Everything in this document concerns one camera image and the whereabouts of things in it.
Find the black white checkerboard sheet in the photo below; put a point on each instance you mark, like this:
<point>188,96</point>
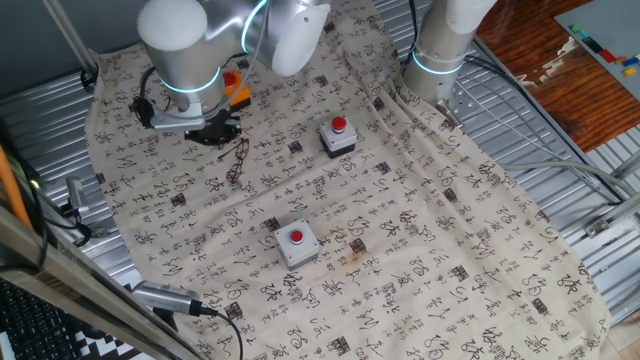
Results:
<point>107,347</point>

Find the brown wooden table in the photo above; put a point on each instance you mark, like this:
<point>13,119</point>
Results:
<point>560,85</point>

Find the grey flat board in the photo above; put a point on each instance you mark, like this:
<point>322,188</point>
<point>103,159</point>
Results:
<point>605,25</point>

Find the orange box red mushroom button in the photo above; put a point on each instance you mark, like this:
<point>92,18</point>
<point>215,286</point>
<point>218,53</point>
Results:
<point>239,92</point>

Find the brown thin-frame glasses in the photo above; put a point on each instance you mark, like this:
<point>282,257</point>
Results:
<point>235,171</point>

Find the black computer mouse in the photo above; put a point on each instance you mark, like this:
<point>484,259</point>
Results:
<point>92,331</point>

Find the beige calligraphy print tablecloth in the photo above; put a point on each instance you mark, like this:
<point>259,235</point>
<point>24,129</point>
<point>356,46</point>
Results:
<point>400,225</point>

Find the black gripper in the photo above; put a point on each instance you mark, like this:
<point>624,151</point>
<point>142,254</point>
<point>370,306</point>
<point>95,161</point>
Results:
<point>217,124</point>

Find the silver base mounting plate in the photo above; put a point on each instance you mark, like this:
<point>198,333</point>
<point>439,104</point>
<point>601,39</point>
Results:
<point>465,102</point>

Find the black keyboard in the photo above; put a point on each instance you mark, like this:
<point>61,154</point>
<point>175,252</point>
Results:
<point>35,325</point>

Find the grey box flat red button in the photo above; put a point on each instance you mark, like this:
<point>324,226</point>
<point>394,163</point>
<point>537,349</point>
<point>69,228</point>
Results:
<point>288,248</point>

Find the yellow toy brick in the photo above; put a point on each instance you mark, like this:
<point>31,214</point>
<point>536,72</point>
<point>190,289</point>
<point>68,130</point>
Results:
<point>629,71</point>

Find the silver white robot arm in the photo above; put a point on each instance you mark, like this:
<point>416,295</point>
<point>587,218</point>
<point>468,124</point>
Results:
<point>180,55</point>

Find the aluminium corner bracket rail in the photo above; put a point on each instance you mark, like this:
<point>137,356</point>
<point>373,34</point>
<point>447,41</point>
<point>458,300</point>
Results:
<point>612,215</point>

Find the aluminium frame beam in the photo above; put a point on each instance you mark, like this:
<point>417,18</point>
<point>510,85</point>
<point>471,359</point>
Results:
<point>75,285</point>

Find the small grey camera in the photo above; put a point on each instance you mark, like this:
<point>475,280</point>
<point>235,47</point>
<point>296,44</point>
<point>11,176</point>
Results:
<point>76,195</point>

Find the orange tube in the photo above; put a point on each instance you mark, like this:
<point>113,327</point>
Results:
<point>11,185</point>

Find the red toy brick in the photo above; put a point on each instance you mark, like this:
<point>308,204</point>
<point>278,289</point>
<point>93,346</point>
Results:
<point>607,55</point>

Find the black pole clamp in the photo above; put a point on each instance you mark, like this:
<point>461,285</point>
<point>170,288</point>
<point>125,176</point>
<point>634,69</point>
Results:
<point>89,81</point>

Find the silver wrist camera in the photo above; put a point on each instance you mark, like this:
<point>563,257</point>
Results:
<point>175,121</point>

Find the blue toy brick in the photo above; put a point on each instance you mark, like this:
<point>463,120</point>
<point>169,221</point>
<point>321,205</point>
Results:
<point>631,61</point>

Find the black toy brick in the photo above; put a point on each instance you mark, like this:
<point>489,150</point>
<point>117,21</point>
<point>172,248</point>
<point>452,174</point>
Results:
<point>592,45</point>

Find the silver depth camera with mount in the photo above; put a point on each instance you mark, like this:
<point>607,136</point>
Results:
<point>165,297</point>

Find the grey metal pole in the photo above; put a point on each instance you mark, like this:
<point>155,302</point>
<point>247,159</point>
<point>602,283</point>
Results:
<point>70,35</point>

